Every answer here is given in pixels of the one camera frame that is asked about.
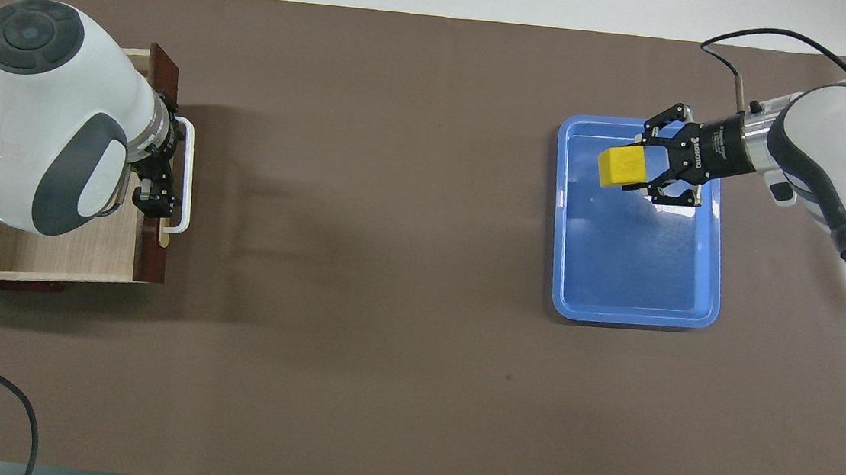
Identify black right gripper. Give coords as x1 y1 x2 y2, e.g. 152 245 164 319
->
620 98 763 214

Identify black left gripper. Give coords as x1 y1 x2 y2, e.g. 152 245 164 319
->
121 88 185 221

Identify white drawer handle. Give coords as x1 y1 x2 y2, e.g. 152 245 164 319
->
160 115 200 237

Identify yellow cube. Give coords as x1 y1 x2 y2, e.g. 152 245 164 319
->
594 143 651 194

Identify dark wood drawer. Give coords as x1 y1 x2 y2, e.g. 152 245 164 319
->
0 29 188 297

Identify blue plastic tray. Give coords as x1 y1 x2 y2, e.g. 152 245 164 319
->
542 111 737 335

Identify brown table mat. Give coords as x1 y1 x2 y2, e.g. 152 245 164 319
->
0 0 846 475

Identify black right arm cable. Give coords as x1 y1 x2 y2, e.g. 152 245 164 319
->
665 21 846 453

